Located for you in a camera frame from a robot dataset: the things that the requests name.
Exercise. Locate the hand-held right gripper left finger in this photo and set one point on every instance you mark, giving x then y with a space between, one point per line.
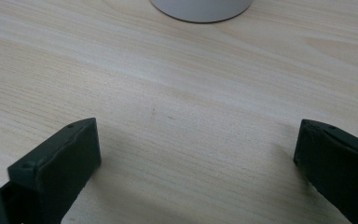
62 165

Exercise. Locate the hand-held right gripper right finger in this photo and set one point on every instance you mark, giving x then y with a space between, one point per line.
338 168

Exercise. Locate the white cylinder lamp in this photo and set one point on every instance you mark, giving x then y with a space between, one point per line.
202 9

